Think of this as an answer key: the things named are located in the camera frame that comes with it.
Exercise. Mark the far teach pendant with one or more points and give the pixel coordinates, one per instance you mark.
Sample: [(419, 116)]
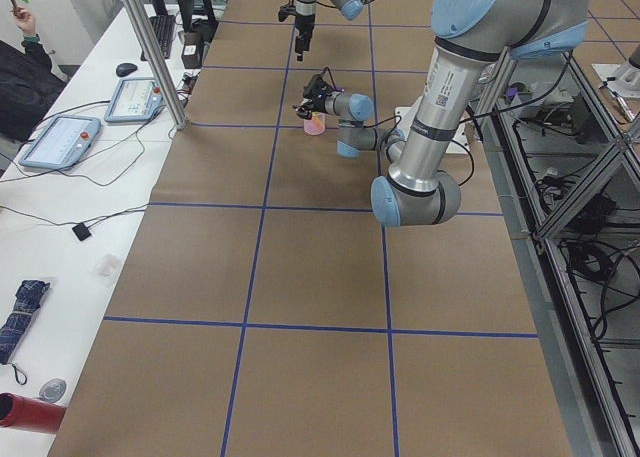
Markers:
[(135, 100)]

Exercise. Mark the small black adapter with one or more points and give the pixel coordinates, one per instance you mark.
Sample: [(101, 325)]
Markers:
[(82, 231)]

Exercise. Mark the black computer mouse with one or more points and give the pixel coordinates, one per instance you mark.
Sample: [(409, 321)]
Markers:
[(125, 69)]

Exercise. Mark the person in black jacket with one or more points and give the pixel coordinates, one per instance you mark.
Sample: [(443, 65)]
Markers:
[(28, 86)]

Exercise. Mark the round metal tin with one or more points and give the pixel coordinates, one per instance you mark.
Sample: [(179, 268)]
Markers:
[(53, 390)]

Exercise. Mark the pink mesh pen holder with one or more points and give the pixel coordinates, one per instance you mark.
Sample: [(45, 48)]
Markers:
[(315, 125)]

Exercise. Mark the near teach pendant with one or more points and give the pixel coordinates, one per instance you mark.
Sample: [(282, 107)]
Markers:
[(62, 143)]

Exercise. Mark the aluminium frame post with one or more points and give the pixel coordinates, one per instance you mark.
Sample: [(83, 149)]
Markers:
[(151, 48)]

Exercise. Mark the folded blue umbrella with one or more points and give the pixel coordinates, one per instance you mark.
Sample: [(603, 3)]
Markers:
[(28, 299)]

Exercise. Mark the red cylinder bottle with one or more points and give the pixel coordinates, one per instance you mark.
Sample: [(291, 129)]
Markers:
[(30, 414)]

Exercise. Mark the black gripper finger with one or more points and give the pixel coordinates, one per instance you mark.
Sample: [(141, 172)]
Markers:
[(302, 45), (304, 111)]

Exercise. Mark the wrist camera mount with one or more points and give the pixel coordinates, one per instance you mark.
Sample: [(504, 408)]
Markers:
[(317, 89), (286, 10)]

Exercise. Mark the teach pendant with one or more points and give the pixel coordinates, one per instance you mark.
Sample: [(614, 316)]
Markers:
[(135, 100), (62, 143)]

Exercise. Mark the clear plastic bag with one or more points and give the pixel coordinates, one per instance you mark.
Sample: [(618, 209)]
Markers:
[(107, 269)]

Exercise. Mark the black box with label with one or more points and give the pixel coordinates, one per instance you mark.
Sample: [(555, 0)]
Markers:
[(193, 50)]

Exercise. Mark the black keyboard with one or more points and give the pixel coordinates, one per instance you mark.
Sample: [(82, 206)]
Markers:
[(164, 31)]

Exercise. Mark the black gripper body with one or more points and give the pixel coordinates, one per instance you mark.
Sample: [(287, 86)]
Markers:
[(320, 105), (303, 27)]

